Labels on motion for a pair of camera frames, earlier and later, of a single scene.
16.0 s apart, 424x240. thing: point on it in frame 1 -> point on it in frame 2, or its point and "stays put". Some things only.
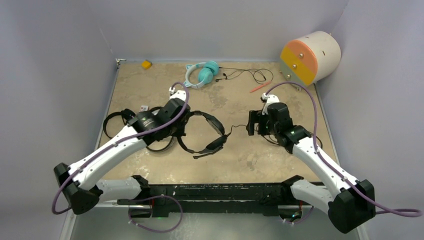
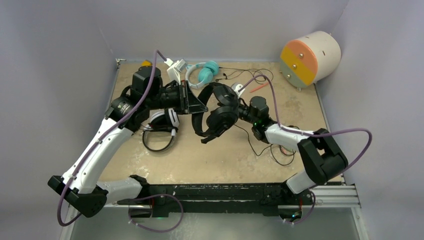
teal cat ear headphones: (208, 70) stays put
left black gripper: (180, 131) -> (188, 103)
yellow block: (146, 64) stays put
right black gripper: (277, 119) -> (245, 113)
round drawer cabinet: (308, 58) stays put
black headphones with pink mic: (215, 144) -> (223, 110)
